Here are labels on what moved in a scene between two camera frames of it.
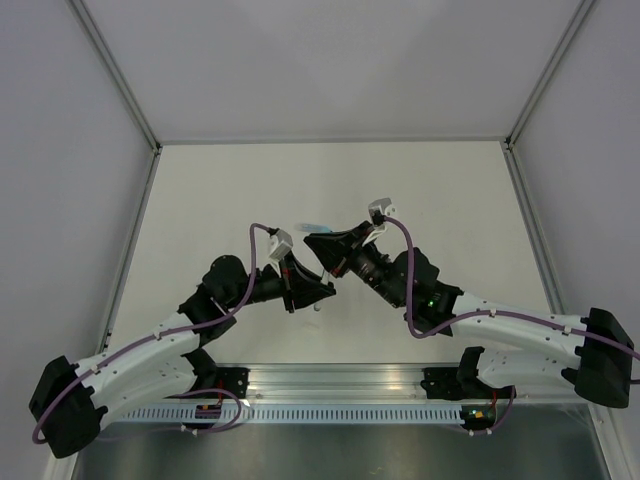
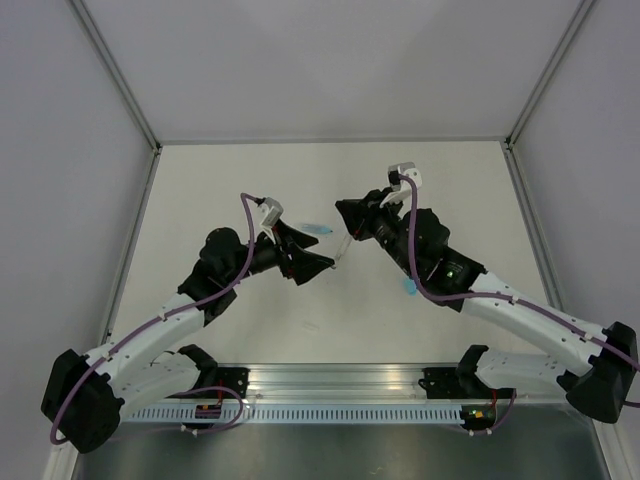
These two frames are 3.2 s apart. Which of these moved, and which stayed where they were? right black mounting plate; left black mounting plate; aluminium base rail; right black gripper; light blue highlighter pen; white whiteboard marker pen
Moved: white whiteboard marker pen; right black gripper
Stayed: right black mounting plate; aluminium base rail; light blue highlighter pen; left black mounting plate
